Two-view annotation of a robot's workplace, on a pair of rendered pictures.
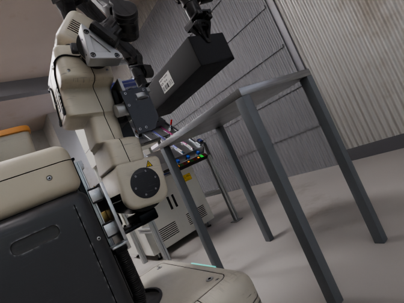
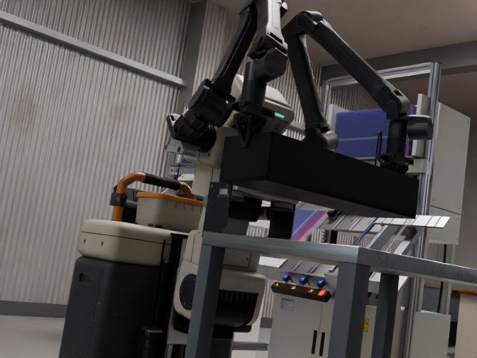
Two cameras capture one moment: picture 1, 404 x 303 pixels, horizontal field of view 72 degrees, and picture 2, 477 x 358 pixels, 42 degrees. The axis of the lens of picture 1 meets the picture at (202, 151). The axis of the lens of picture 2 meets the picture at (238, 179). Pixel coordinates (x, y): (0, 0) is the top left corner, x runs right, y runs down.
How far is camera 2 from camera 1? 186 cm
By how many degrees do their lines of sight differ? 86
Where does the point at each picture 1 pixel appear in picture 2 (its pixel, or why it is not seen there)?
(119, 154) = (187, 249)
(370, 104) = not seen: outside the picture
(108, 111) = not seen: hidden behind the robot
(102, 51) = (174, 143)
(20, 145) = (150, 208)
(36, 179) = (99, 241)
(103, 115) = not seen: hidden behind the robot
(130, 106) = (209, 202)
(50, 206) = (96, 263)
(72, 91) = (199, 168)
